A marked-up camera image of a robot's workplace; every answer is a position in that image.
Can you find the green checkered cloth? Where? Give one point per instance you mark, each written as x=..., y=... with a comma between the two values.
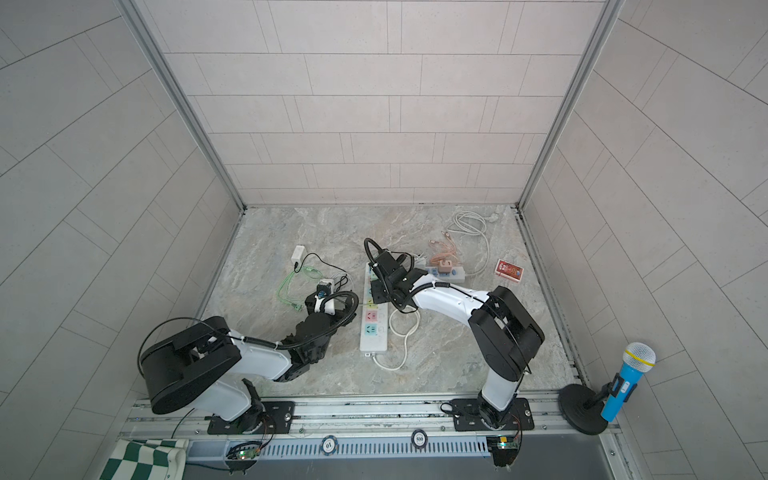
x=153, y=459

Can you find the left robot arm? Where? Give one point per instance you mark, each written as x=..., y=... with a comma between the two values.
x=208, y=366

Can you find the short blue power strip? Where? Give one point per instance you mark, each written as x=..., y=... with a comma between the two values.
x=454, y=274

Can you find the long multicolour power strip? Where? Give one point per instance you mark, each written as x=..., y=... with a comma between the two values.
x=374, y=320

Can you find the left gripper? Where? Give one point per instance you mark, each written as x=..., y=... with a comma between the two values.
x=344, y=317

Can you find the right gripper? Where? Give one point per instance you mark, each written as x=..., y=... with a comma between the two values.
x=376, y=283

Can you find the aluminium mounting rail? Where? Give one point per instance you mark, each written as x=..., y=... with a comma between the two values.
x=308, y=417

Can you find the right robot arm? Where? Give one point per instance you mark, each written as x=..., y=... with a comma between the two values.
x=507, y=335

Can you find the blue toy microphone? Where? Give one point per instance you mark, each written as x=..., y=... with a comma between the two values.
x=637, y=360

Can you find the black round microphone stand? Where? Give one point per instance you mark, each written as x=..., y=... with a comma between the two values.
x=583, y=408

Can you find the red card box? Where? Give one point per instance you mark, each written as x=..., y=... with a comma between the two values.
x=509, y=271

